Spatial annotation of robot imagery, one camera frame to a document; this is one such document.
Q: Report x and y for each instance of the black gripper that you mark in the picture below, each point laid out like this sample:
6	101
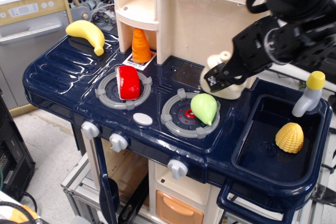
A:
256	48

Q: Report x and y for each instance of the cream detergent bottle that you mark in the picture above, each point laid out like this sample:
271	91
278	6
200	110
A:
234	91

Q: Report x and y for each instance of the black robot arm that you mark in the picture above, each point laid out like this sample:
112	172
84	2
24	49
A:
314	21

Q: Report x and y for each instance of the green toy pear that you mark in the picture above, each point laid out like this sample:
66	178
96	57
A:
204	107

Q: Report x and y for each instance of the grey right stove burner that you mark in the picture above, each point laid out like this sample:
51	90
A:
178	117

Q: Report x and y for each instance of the grey stove burner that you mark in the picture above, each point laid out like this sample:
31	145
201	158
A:
178	117
108	94

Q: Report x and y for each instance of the cream toy kitchen shelf unit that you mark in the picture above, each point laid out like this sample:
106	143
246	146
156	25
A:
191	30

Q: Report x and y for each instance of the navy toy kitchen counter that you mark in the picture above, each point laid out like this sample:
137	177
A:
255	148

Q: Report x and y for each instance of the yellow toy corn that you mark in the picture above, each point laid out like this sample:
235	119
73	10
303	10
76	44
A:
290	138

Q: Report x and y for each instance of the orange toy carrot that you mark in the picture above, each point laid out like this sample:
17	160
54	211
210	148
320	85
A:
140	47

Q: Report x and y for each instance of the grey toy faucet yellow cap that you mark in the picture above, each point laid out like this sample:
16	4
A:
311	95

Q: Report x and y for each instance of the grey oval button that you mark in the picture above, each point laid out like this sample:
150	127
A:
142	119

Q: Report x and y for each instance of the grey right stove knob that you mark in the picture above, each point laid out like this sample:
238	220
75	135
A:
177	168

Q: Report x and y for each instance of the grey stove knob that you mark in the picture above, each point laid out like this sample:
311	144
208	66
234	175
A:
177	168
90	130
118	142

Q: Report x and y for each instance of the grey left stove burner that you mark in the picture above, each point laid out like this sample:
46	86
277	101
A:
108	94

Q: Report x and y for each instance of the grey middle stove knob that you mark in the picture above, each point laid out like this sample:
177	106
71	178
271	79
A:
118	142

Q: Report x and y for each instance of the orange toy drawer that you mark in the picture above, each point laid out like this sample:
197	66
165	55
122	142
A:
172	210

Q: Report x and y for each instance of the grey left stove knob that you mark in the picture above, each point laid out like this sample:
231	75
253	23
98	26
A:
90	130

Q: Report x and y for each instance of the yellow toy banana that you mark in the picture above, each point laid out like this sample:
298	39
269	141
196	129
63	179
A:
87	30

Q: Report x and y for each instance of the navy toy spoon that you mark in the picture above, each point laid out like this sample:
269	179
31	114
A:
109	193

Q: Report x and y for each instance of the black computer case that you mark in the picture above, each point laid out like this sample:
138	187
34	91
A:
17	165

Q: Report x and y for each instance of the white pvc pipe frame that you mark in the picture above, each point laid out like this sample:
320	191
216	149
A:
290	70

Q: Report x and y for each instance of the navy towel bar handle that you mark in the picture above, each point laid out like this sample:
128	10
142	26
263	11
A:
253	206

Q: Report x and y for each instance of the aluminium extrusion frame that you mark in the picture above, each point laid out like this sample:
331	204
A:
81	192

